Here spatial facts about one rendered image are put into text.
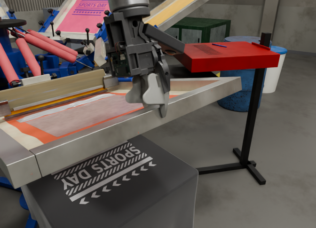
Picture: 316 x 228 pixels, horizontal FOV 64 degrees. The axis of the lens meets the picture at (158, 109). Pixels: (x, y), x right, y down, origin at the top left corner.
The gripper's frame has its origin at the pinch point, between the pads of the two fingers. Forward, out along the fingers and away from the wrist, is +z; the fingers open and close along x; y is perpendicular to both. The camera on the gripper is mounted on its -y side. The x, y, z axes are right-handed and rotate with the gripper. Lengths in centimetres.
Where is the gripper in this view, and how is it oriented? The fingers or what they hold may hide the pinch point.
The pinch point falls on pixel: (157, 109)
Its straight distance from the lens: 53.7
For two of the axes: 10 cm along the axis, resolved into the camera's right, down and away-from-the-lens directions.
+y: -7.5, 2.9, -6.0
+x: 6.4, 0.7, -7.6
